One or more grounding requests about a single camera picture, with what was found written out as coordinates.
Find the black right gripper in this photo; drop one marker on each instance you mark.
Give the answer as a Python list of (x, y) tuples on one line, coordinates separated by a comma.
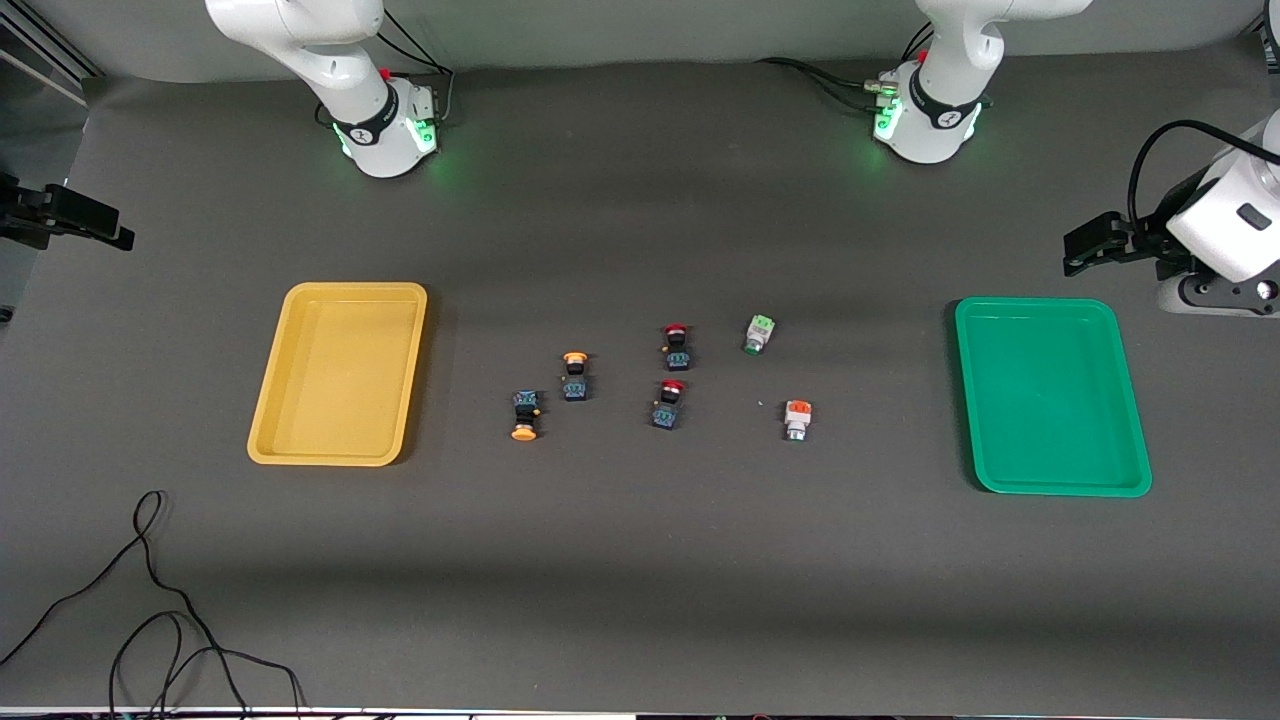
[(30, 212)]

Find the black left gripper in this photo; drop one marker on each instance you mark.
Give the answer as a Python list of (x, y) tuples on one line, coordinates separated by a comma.
[(1150, 238)]

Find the green push button orange base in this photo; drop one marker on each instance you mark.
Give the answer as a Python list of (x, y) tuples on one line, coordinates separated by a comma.
[(797, 420)]

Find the yellow push button blue base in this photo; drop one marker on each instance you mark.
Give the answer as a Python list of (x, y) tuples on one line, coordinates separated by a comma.
[(575, 378), (525, 412)]

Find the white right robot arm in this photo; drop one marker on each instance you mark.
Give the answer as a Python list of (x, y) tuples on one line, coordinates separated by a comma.
[(330, 60)]

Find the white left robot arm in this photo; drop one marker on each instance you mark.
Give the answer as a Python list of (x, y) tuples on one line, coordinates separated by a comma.
[(950, 90)]

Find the green plastic tray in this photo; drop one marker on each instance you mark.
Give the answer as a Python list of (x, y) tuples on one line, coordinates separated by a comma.
[(1050, 400)]

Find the yellow plastic tray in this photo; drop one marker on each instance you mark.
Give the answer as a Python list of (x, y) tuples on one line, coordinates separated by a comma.
[(340, 375)]

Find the red push button blue base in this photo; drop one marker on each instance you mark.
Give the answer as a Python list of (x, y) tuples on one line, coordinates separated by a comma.
[(668, 408), (677, 350)]

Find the dark grey table mat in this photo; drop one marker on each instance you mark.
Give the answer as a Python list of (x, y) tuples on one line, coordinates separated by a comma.
[(640, 560)]

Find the aluminium frame profile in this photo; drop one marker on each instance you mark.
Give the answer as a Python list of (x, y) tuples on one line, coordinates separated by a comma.
[(45, 62)]

